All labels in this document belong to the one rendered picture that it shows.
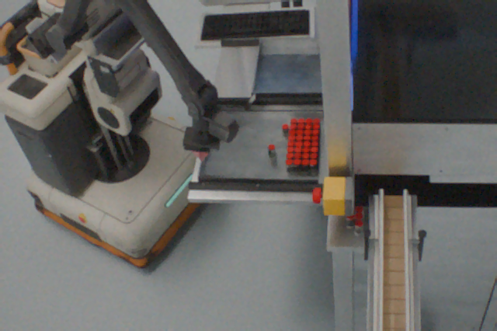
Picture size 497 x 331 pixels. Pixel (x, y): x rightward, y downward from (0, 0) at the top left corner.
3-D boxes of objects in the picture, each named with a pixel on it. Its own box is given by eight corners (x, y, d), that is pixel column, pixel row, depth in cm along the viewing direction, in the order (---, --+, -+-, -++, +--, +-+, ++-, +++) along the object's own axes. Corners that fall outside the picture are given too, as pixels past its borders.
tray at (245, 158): (323, 119, 204) (322, 111, 202) (318, 187, 188) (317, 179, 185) (213, 119, 210) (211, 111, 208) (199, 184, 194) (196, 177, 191)
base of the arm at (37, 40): (51, 15, 202) (23, 39, 196) (60, 8, 196) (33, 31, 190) (69, 37, 205) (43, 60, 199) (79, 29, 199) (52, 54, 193)
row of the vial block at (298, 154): (306, 128, 202) (304, 117, 199) (301, 175, 191) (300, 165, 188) (298, 128, 203) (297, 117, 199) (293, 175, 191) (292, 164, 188)
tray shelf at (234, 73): (361, 40, 229) (361, 36, 227) (358, 205, 184) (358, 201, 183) (224, 43, 237) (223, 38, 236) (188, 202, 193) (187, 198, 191)
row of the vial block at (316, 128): (321, 128, 202) (320, 117, 198) (318, 175, 190) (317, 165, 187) (314, 128, 202) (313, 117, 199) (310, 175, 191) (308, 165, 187)
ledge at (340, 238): (380, 212, 182) (380, 208, 180) (380, 252, 174) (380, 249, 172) (329, 211, 184) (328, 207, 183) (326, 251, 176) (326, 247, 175)
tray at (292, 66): (361, 46, 224) (361, 37, 222) (360, 100, 208) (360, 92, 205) (261, 47, 230) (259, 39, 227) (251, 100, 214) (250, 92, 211)
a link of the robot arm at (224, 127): (206, 80, 176) (186, 101, 172) (243, 99, 173) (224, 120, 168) (207, 109, 186) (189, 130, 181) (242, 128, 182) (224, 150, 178)
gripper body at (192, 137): (218, 152, 186) (219, 134, 180) (182, 148, 186) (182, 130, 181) (222, 134, 190) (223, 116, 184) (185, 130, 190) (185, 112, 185)
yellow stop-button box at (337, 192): (352, 193, 175) (352, 176, 169) (352, 216, 170) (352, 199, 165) (324, 193, 176) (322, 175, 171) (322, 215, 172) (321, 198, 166)
